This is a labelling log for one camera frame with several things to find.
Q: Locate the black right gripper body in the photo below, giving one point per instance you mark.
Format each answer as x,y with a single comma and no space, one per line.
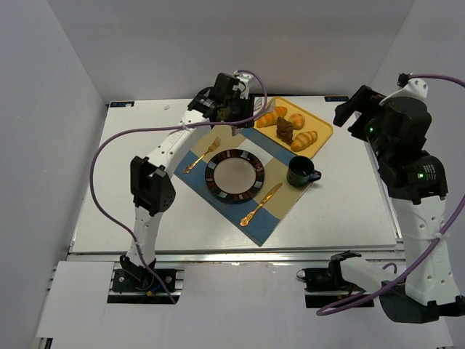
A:
355,109

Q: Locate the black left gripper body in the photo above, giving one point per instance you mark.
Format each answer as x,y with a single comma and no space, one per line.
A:
240,112

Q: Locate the steel serving tongs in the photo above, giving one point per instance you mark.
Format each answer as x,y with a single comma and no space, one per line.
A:
261,106

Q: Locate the striped bread roll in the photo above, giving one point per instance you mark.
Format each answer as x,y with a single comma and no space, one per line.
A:
304,140
271,118

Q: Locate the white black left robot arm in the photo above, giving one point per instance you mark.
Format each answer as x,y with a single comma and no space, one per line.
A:
150,177

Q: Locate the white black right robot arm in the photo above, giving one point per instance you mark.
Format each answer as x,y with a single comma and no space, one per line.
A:
395,127

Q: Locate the yellow plastic tray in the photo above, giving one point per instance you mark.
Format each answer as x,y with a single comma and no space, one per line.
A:
313,123

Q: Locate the small round bun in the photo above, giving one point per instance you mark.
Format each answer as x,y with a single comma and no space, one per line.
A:
297,120

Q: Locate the chocolate croissant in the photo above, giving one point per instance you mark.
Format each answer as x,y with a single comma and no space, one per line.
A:
285,130

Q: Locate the dark rimmed ceramic plate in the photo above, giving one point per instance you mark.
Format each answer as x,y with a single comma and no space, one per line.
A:
234,175

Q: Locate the dark green mug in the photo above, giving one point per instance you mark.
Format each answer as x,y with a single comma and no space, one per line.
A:
301,171

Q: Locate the gold ornate fork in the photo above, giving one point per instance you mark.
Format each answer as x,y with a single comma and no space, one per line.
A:
210,149

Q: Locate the blue beige patchwork placemat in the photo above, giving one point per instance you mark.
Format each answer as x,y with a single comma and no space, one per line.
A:
275,159

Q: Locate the gold ornate knife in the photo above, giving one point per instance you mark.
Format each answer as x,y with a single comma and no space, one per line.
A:
246,220

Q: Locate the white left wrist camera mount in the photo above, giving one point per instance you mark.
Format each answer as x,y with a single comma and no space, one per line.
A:
245,81

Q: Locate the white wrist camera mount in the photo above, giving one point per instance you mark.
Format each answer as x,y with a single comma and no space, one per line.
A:
245,81
408,86

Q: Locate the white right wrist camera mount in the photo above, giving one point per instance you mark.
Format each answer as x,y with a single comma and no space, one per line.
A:
408,86

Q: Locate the aluminium table edge rail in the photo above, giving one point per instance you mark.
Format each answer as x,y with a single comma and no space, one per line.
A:
277,255

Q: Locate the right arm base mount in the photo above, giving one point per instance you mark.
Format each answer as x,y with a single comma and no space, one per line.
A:
326,285

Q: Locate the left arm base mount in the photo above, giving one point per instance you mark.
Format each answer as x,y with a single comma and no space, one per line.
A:
125,289

